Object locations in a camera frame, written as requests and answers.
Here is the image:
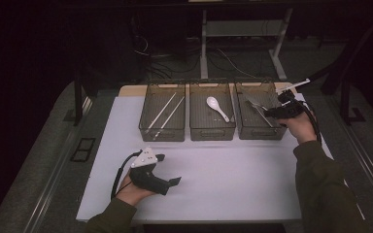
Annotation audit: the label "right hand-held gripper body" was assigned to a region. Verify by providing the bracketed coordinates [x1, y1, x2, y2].
[271, 78, 312, 120]

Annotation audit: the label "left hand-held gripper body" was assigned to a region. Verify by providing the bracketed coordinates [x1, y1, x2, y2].
[128, 146, 172, 196]

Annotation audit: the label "silver metal knife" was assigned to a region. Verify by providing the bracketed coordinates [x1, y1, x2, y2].
[253, 104, 275, 128]

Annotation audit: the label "silver metal fork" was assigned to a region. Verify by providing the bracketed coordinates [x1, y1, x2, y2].
[246, 98, 269, 113]

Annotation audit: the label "wire mesh basket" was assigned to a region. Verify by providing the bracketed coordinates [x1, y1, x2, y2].
[188, 80, 237, 142]
[233, 79, 290, 141]
[138, 82, 187, 143]

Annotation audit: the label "white chopstick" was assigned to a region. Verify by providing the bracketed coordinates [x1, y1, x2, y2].
[146, 92, 178, 131]
[154, 95, 187, 139]

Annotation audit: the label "white ceramic spoon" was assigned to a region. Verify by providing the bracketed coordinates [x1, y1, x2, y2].
[205, 95, 231, 123]

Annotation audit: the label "person's right hand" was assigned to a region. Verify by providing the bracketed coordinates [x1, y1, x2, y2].
[277, 111, 319, 146]

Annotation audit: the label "person's left hand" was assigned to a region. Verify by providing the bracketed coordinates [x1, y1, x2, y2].
[115, 173, 157, 207]

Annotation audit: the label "black metal stand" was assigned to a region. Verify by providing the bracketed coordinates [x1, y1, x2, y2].
[62, 76, 93, 127]
[339, 80, 367, 127]

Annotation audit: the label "white metal stand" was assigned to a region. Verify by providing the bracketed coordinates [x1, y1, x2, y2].
[200, 7, 294, 83]

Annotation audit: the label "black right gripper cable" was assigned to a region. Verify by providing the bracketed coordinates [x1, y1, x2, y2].
[298, 99, 323, 144]

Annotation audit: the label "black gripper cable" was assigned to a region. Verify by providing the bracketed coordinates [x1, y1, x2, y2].
[110, 150, 143, 201]
[298, 99, 323, 144]

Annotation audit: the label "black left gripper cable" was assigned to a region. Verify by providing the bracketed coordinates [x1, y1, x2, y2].
[110, 150, 143, 201]

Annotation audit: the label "cables on floor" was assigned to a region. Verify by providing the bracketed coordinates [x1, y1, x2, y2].
[131, 32, 260, 81]

